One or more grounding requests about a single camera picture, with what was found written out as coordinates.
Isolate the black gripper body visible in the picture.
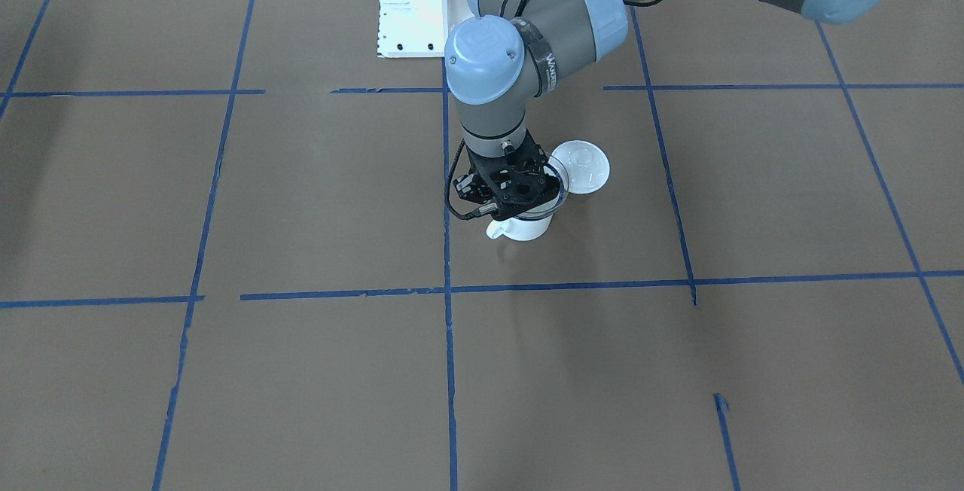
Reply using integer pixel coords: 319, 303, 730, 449
455, 132, 559, 219

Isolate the clear glass funnel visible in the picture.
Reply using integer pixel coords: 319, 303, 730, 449
515, 154, 569, 222

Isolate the white round lid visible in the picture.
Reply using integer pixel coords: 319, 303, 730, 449
551, 140, 612, 194

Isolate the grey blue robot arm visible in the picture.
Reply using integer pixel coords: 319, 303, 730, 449
444, 0, 882, 221

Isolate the white enamel mug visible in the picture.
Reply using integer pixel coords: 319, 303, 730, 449
486, 210, 554, 242

